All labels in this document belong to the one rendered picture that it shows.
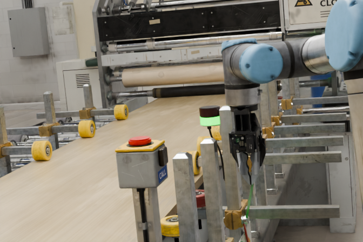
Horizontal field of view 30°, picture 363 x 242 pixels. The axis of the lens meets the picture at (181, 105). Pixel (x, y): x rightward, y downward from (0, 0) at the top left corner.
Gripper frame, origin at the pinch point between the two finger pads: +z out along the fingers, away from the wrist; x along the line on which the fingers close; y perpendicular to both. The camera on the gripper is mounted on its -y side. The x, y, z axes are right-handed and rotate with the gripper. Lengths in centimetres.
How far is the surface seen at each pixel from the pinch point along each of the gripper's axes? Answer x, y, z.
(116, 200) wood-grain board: -43.4, -13.1, 9.1
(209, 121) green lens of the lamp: -12.4, -10.7, -14.0
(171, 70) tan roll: -89, -244, -9
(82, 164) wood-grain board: -76, -63, 9
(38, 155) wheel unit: -97, -69, 6
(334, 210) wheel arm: 19.9, -16.3, 14.0
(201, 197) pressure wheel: -17.7, -14.3, 9.0
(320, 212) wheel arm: 16.0, -16.3, 14.4
